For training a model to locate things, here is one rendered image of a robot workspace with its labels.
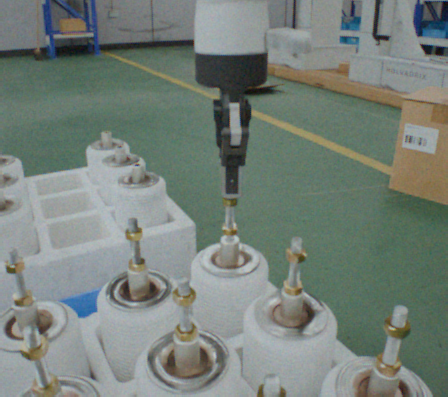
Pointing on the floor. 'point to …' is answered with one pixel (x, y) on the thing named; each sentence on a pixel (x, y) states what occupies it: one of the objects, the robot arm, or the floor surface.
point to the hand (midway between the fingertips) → (231, 178)
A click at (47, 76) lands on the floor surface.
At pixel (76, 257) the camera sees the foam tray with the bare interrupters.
